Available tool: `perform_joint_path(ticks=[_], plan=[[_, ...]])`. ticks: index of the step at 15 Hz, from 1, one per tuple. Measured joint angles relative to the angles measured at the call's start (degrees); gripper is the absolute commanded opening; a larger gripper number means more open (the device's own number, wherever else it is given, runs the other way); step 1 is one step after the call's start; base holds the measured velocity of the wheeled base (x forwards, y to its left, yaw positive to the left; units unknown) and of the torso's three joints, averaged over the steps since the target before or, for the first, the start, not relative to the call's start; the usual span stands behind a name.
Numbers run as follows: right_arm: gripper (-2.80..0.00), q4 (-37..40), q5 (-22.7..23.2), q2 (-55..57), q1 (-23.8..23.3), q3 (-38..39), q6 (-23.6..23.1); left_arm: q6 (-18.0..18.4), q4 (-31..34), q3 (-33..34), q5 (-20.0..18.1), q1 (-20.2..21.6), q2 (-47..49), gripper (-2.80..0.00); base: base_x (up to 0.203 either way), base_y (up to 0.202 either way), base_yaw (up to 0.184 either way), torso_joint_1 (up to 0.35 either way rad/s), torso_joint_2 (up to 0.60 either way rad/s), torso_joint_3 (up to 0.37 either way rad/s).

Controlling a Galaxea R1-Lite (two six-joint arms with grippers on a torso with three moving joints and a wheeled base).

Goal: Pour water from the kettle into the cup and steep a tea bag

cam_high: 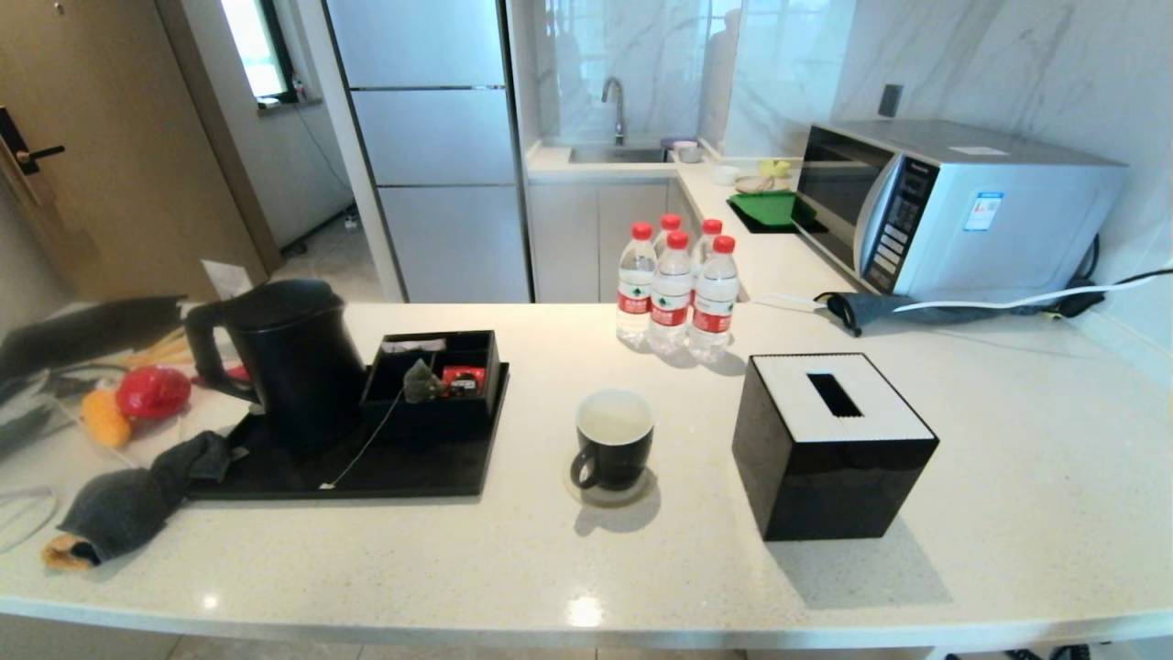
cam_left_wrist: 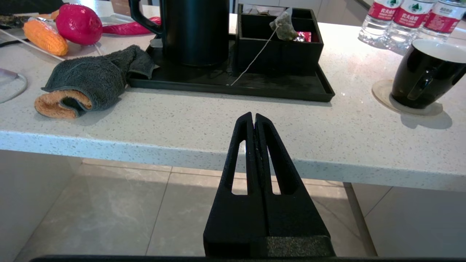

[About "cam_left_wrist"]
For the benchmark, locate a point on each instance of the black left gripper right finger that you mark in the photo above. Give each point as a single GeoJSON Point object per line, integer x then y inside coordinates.
{"type": "Point", "coordinates": [291, 218]}

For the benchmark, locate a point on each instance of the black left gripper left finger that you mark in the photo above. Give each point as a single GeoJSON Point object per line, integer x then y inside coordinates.
{"type": "Point", "coordinates": [233, 218]}

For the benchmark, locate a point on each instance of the black electric kettle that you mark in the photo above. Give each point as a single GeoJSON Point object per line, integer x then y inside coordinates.
{"type": "Point", "coordinates": [196, 32]}

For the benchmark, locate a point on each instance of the black serving tray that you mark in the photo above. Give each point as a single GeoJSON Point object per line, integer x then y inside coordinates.
{"type": "Point", "coordinates": [276, 87]}

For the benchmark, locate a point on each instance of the round beige coaster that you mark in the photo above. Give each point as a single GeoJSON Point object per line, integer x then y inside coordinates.
{"type": "Point", "coordinates": [382, 94]}

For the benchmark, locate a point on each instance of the black compartment organizer box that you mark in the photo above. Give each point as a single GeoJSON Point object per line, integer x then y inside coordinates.
{"type": "Point", "coordinates": [276, 54]}

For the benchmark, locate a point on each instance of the small red packet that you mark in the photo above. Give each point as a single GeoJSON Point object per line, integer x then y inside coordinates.
{"type": "Point", "coordinates": [305, 36]}

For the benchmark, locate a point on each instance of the black mug white inside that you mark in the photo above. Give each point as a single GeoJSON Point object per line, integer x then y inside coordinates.
{"type": "Point", "coordinates": [418, 80]}

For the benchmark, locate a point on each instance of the grey and orange towel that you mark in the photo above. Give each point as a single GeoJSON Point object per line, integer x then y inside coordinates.
{"type": "Point", "coordinates": [94, 80]}

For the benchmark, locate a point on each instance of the water bottle red label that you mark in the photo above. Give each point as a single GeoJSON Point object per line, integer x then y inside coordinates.
{"type": "Point", "coordinates": [442, 22]}
{"type": "Point", "coordinates": [407, 25]}
{"type": "Point", "coordinates": [376, 22]}

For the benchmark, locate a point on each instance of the thin wooden skewer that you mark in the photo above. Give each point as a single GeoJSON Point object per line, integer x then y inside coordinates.
{"type": "Point", "coordinates": [36, 46]}
{"type": "Point", "coordinates": [97, 49]}

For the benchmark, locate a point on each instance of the red toy chili pepper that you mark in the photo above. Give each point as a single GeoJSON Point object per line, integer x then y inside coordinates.
{"type": "Point", "coordinates": [123, 28]}

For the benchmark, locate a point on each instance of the red toy round fruit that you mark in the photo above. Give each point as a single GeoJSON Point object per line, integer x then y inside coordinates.
{"type": "Point", "coordinates": [78, 23]}

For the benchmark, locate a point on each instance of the clear glass plate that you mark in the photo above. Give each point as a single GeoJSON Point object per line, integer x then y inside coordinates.
{"type": "Point", "coordinates": [9, 89]}

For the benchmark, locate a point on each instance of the orange toy corn cob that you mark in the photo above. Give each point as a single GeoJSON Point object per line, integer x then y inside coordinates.
{"type": "Point", "coordinates": [43, 36]}

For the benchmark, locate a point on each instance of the dark snack packet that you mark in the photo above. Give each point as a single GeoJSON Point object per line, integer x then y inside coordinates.
{"type": "Point", "coordinates": [12, 21]}

